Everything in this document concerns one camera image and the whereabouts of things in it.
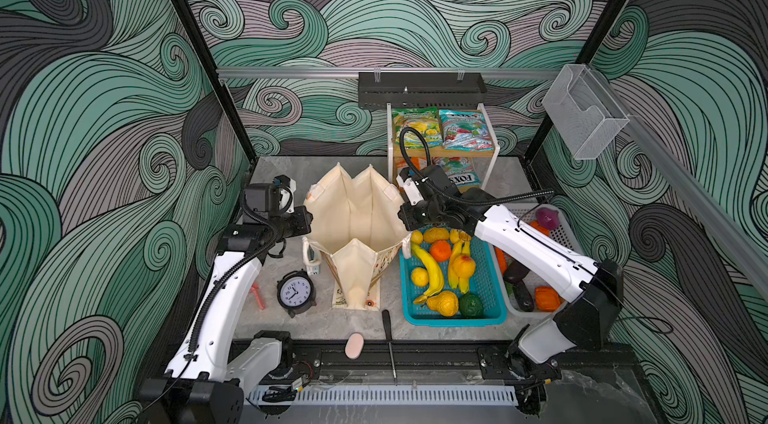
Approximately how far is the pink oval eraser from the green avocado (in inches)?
11.2

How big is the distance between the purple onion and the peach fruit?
0.88 ft

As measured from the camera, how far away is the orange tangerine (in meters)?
0.89

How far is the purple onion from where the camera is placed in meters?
0.90

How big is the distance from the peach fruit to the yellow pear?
2.6 inches

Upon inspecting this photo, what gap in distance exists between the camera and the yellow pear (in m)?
0.79

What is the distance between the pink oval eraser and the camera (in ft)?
2.45
